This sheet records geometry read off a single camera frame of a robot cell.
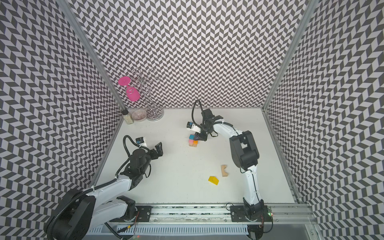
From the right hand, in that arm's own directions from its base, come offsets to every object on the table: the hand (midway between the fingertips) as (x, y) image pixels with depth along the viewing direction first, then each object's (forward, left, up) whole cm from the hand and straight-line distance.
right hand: (196, 138), depth 97 cm
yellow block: (-26, -10, -3) cm, 28 cm away
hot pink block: (-2, +4, -1) cm, 4 cm away
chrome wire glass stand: (+26, +33, -3) cm, 42 cm away
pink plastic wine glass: (+33, +47, +12) cm, 59 cm away
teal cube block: (0, +3, +1) cm, 4 cm away
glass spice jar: (+17, +49, +4) cm, 52 cm away
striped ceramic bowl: (+23, +44, -1) cm, 49 cm away
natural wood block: (-3, +4, -3) cm, 6 cm away
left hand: (-8, +24, +6) cm, 26 cm away
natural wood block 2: (-4, +1, -3) cm, 5 cm away
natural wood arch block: (-22, -16, -4) cm, 27 cm away
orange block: (-3, +1, 0) cm, 3 cm away
